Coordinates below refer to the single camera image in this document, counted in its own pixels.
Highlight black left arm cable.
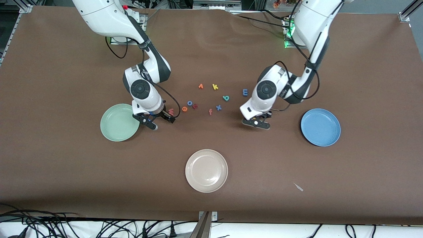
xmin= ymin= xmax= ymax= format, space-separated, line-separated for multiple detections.
xmin=274 ymin=0 xmax=320 ymax=111

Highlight green plate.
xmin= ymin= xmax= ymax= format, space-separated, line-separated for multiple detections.
xmin=100 ymin=103 xmax=140 ymax=142

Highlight blue plate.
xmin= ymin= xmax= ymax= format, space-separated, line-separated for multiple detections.
xmin=300 ymin=108 xmax=341 ymax=147

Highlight aluminium frame extrusion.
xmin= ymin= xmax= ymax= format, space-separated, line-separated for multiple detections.
xmin=398 ymin=0 xmax=423 ymax=23
xmin=0 ymin=0 xmax=33 ymax=65

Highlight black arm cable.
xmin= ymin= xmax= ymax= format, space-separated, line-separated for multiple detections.
xmin=274 ymin=0 xmax=320 ymax=111
xmin=105 ymin=36 xmax=181 ymax=119

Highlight brown table cover sheet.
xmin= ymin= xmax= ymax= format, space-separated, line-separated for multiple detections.
xmin=0 ymin=6 xmax=423 ymax=226

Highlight aluminium support beam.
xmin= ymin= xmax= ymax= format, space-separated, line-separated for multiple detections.
xmin=189 ymin=212 xmax=212 ymax=238

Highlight beige plate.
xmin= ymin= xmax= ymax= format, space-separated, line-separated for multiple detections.
xmin=185 ymin=149 xmax=228 ymax=193

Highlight black base cable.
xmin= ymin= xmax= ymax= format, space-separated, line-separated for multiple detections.
xmin=237 ymin=9 xmax=294 ymax=27

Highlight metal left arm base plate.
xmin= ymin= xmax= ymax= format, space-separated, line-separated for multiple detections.
xmin=283 ymin=18 xmax=309 ymax=50

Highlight grey equipment box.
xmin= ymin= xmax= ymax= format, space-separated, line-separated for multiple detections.
xmin=193 ymin=0 xmax=242 ymax=11

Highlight orange decorative object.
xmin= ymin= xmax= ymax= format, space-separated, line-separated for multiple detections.
xmin=273 ymin=0 xmax=299 ymax=9

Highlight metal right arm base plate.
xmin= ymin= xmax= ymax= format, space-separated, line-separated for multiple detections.
xmin=110 ymin=14 xmax=148 ymax=45

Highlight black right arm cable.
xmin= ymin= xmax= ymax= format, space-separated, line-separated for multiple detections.
xmin=105 ymin=36 xmax=181 ymax=119

